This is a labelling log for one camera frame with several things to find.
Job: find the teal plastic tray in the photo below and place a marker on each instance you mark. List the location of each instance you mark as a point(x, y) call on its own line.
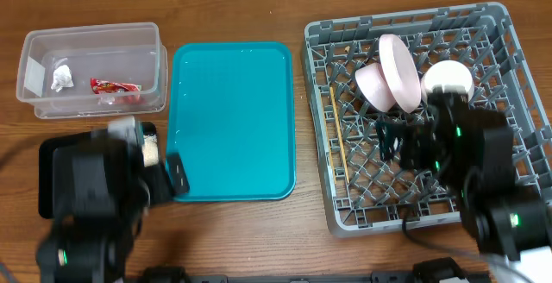
point(232, 122)

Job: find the red snack wrapper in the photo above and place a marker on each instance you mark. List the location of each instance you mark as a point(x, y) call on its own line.
point(100, 87)

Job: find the clear plastic container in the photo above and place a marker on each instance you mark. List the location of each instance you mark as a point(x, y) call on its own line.
point(125, 52)

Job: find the pink bowl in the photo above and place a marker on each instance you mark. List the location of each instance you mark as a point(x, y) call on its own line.
point(371, 81)

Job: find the crumpled white tissue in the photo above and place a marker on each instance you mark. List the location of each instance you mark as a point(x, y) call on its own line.
point(62, 78)

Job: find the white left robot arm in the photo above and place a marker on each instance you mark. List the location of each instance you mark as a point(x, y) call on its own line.
point(96, 188)

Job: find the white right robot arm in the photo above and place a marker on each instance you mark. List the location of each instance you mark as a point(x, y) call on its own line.
point(469, 151)

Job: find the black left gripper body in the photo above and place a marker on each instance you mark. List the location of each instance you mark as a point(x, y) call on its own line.
point(178, 179)

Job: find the rice and peanut pile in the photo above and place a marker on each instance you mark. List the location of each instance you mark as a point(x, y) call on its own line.
point(150, 150)

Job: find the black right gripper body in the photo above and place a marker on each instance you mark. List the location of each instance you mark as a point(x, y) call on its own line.
point(416, 152)

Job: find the grey dishwasher rack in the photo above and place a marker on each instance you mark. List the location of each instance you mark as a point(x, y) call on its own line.
point(480, 36)

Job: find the pink plate with food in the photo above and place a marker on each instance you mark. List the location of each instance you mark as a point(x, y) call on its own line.
point(400, 72)

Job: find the white bowl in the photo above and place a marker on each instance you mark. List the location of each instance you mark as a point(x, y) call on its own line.
point(448, 75)

